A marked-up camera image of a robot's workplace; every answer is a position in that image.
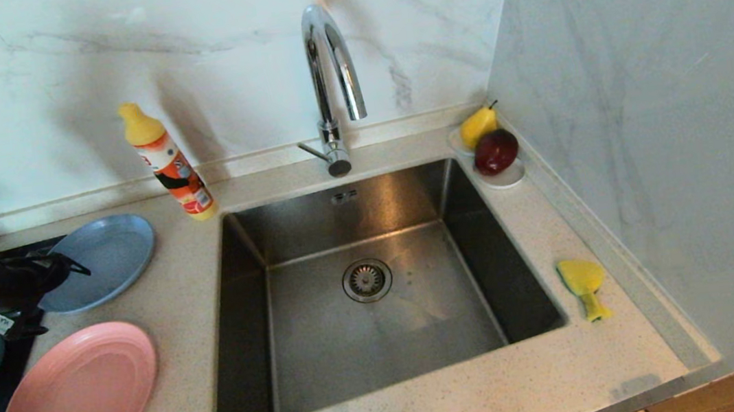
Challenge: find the blue plate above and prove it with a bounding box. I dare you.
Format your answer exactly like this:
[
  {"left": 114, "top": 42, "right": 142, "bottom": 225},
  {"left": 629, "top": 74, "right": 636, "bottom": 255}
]
[{"left": 29, "top": 211, "right": 163, "bottom": 317}]

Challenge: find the small white dish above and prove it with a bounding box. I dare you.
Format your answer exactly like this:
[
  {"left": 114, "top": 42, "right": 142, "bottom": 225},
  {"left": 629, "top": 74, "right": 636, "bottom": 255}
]
[{"left": 446, "top": 117, "right": 529, "bottom": 195}]

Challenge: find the dark red apple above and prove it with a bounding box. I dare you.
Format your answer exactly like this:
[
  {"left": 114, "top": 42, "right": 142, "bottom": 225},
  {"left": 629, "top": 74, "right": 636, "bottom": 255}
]
[{"left": 471, "top": 127, "right": 523, "bottom": 178}]

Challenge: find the chrome curved faucet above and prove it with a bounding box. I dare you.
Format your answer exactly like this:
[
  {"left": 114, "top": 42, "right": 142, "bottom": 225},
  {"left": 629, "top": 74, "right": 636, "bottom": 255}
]
[{"left": 280, "top": 0, "right": 375, "bottom": 182}]

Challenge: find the yellow pear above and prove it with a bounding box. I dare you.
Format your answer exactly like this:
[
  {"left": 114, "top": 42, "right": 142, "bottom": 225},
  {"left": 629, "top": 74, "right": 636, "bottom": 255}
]
[{"left": 457, "top": 100, "right": 505, "bottom": 151}]

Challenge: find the yellow green fish-shaped sponge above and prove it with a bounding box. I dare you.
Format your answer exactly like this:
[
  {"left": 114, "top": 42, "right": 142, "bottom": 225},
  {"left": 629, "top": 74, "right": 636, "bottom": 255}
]
[{"left": 556, "top": 255, "right": 613, "bottom": 326}]

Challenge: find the orange yellow detergent bottle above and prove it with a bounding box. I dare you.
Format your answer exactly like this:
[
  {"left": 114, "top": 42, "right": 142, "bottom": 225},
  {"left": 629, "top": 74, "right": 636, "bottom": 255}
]
[{"left": 116, "top": 93, "right": 219, "bottom": 229}]

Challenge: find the stainless steel sink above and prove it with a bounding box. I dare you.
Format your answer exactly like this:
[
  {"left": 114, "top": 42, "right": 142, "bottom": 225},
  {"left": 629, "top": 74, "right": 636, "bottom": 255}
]
[{"left": 189, "top": 146, "right": 577, "bottom": 412}]

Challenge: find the round metal drain strainer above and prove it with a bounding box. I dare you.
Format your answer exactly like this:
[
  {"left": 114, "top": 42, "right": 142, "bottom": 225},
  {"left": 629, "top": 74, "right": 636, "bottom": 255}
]
[{"left": 339, "top": 255, "right": 395, "bottom": 305}]

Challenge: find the pink plate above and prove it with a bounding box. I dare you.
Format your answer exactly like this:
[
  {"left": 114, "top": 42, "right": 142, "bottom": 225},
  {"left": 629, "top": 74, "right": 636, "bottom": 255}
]
[{"left": 0, "top": 317, "right": 164, "bottom": 412}]

